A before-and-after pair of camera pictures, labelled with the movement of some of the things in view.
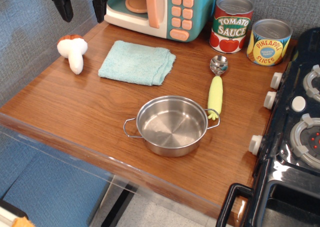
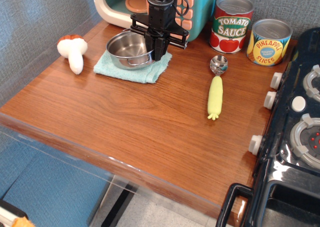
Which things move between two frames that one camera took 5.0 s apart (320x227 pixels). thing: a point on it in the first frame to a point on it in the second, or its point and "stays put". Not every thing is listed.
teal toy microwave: x=179 y=14 stays put
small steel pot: x=172 y=126 to x=127 y=50
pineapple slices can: x=269 y=42 stays put
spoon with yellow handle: x=218 y=65 stays put
